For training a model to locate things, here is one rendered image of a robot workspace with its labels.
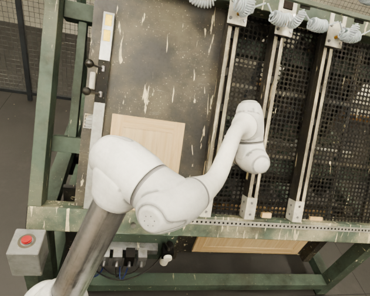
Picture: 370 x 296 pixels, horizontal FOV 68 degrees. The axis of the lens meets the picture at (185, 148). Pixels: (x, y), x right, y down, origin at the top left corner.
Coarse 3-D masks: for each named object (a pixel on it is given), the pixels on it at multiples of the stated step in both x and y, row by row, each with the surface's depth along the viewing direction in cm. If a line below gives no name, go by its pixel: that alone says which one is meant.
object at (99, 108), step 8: (104, 16) 128; (112, 16) 129; (104, 24) 128; (112, 24) 129; (112, 32) 129; (112, 40) 133; (104, 48) 130; (104, 56) 130; (96, 104) 132; (104, 104) 133; (96, 112) 133; (104, 112) 134; (96, 120) 133; (96, 128) 133; (96, 136) 134; (88, 160) 135; (88, 168) 135; (88, 176) 136; (88, 184) 136; (88, 192) 136; (88, 200) 137
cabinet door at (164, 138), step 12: (120, 120) 137; (132, 120) 139; (144, 120) 140; (156, 120) 141; (120, 132) 138; (132, 132) 140; (144, 132) 141; (156, 132) 142; (168, 132) 143; (180, 132) 145; (144, 144) 142; (156, 144) 143; (168, 144) 144; (180, 144) 146; (168, 156) 145; (180, 156) 147
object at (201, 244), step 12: (204, 240) 199; (216, 240) 201; (228, 240) 203; (240, 240) 204; (252, 240) 206; (264, 240) 208; (276, 240) 210; (288, 240) 212; (228, 252) 213; (240, 252) 215; (252, 252) 217; (264, 252) 219; (276, 252) 221; (288, 252) 223
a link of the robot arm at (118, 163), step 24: (96, 144) 71; (120, 144) 69; (96, 168) 69; (120, 168) 65; (144, 168) 65; (96, 192) 70; (120, 192) 66; (96, 216) 72; (120, 216) 74; (96, 240) 74; (72, 264) 78; (96, 264) 80; (48, 288) 85; (72, 288) 80
